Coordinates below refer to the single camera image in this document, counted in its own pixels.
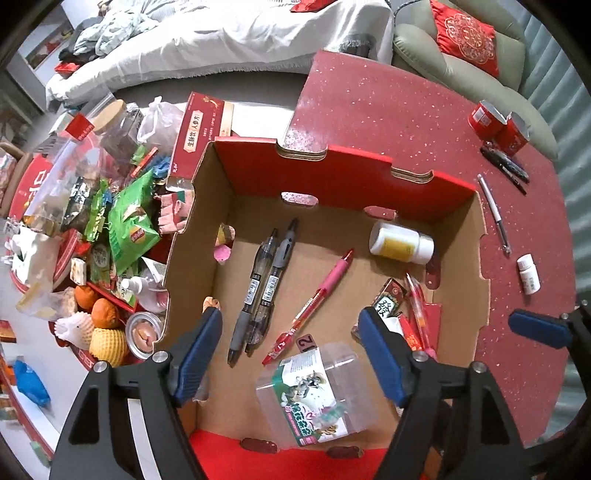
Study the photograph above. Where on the blue plastic item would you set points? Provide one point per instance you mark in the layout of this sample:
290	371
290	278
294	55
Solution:
30	381

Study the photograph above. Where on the grey green clothes pile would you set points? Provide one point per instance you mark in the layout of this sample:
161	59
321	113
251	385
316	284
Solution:
111	32

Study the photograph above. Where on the red card pack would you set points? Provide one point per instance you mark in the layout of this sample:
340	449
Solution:
415	334
390	300

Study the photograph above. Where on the grey black gel pen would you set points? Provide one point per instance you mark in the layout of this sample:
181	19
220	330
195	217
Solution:
251	295
272	281

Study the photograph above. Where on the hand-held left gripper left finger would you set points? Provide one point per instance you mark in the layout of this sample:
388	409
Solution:
198	355

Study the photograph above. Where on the orange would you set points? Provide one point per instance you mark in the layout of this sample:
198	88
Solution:
83	295
104	314

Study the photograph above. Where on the pink snack packet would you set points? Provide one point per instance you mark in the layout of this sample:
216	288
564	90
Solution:
175	207

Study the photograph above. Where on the pink gel pen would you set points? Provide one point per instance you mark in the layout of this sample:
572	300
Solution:
318	300

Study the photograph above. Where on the red paper tag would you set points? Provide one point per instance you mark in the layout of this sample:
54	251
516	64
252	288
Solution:
79	127

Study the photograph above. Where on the small number tile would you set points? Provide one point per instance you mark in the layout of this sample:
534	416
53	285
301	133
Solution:
305	342

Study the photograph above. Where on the yellow foam net fruit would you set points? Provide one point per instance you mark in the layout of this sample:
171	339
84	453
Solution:
108	344

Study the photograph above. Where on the red gold carton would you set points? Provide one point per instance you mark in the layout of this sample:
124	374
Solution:
198	138

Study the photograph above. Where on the white spray bottle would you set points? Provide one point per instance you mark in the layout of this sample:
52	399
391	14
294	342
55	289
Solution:
134	284

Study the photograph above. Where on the red cardboard box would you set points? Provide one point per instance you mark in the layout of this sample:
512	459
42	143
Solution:
323	221

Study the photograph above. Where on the white foam net fruit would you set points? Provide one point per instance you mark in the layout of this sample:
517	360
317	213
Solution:
74	327

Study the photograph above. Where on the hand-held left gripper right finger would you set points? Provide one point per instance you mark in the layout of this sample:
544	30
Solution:
383	355

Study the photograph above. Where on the silver pen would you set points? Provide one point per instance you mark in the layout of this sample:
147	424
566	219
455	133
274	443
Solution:
494	212

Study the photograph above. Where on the small white pill bottle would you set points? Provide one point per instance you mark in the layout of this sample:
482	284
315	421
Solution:
528	274

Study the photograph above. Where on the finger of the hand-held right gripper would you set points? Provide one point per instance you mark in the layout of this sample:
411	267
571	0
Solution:
538	328

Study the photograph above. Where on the green chip bag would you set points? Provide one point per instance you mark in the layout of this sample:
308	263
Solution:
131	221

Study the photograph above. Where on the clear plastic labelled container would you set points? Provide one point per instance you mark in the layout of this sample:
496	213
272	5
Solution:
318	392

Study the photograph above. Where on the red cloth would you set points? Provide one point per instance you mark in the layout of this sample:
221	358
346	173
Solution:
309	3

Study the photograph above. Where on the red tin can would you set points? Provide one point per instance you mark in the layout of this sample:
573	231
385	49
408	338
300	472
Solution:
485	120
512	134

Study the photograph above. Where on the beige sofa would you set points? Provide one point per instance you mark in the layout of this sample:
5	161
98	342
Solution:
415	46

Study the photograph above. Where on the glass jar cork lid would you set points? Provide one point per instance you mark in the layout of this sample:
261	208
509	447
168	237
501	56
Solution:
113	124

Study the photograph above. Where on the red patterned cushion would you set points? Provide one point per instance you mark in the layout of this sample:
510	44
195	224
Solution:
466	37

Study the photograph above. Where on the white bottle yellow label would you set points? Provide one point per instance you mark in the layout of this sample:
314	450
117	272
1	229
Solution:
401	242

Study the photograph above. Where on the open tin can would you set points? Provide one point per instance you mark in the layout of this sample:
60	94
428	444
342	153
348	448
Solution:
143	333

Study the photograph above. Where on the clear plastic bag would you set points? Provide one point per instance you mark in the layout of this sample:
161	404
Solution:
159	120

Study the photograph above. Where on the white bed with clothes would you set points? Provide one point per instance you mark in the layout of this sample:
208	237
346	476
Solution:
231	37

